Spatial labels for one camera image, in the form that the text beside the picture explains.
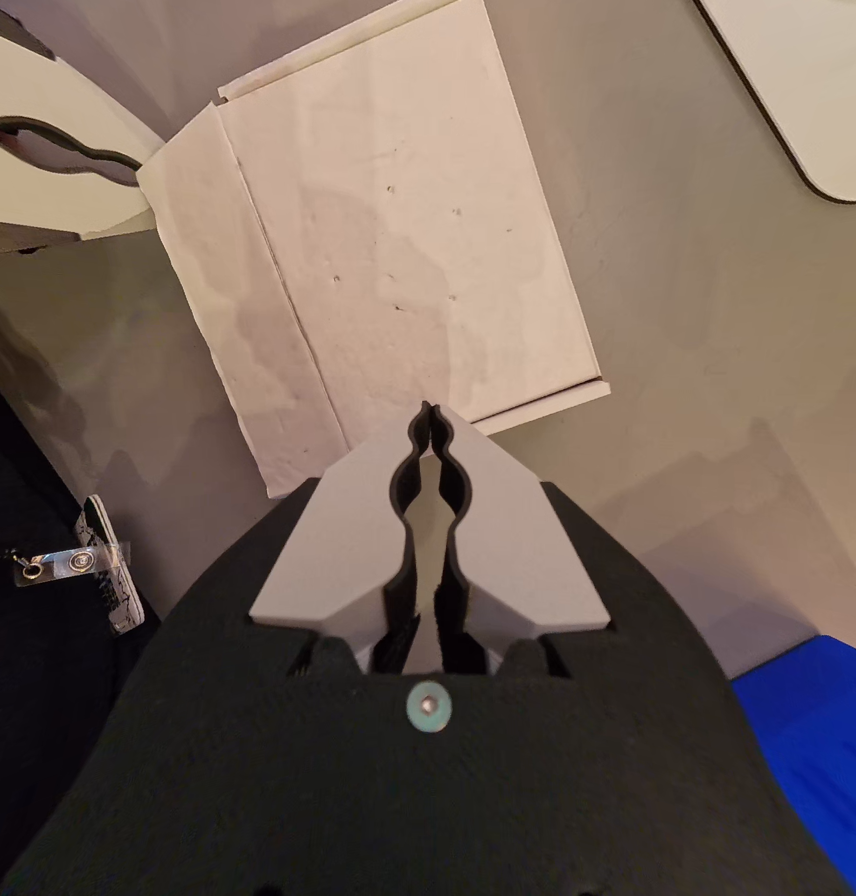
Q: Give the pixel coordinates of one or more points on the white cardboard box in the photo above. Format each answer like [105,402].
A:
[414,245]

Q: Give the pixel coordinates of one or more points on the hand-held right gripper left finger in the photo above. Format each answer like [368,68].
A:
[330,560]

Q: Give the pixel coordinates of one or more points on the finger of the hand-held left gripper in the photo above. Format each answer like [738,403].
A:
[36,192]
[50,91]

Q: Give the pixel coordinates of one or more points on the white rounded base plate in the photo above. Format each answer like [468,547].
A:
[819,84]

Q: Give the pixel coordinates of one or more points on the blue plastic bin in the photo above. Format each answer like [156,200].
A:
[819,735]

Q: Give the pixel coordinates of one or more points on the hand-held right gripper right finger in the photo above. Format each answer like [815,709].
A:
[526,560]

